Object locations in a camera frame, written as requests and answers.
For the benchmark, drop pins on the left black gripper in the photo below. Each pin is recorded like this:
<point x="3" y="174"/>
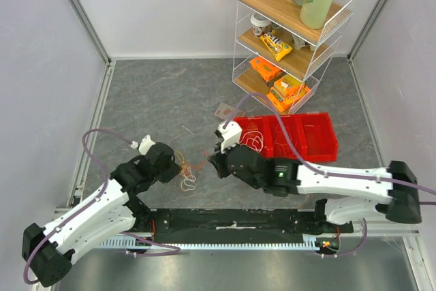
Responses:
<point x="174" y="169"/>

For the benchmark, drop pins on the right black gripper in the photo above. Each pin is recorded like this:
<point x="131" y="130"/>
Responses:
<point x="221" y="163"/>

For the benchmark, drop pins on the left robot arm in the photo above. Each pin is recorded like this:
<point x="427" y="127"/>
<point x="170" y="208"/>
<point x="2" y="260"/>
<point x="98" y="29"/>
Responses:
<point x="51" y="250"/>

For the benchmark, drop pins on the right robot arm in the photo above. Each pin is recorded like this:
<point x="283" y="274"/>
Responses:
<point x="358" y="193"/>

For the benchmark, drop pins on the orange snack box stack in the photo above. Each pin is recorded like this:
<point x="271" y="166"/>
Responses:
<point x="286" y="91"/>

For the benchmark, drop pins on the red three-compartment bin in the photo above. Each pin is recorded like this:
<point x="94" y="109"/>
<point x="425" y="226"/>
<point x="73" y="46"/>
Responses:
<point x="311" y="134"/>

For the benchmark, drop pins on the orange snack pack upper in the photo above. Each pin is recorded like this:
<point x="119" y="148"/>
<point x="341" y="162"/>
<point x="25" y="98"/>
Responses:
<point x="265" y="69"/>

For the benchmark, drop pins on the yellow candy bag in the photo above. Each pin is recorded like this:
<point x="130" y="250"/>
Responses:
<point x="275" y="45"/>

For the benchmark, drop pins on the white object on shelf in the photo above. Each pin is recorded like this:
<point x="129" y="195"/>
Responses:
<point x="299" y="43"/>

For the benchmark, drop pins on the white lidded cup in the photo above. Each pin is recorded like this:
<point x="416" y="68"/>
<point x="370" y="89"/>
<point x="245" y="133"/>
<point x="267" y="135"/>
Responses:
<point x="260" y="24"/>

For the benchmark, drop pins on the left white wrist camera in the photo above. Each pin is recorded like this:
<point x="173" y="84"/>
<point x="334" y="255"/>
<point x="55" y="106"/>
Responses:
<point x="144" y="145"/>

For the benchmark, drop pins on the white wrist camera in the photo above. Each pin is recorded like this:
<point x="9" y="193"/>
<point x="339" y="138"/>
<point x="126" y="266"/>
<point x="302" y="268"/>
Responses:
<point x="229" y="135"/>
<point x="144" y="145"/>

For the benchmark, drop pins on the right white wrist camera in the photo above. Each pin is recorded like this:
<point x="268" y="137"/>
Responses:
<point x="229" y="135"/>

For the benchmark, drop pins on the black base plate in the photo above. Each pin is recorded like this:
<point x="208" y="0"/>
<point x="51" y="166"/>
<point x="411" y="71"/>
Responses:
<point x="239" y="226"/>

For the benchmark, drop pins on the grey slotted cable duct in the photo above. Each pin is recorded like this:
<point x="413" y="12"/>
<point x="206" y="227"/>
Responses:
<point x="121" y="241"/>

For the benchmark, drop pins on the white wire wooden shelf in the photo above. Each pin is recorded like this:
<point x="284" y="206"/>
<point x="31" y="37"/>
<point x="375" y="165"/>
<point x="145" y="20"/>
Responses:
<point x="305" y="65"/>

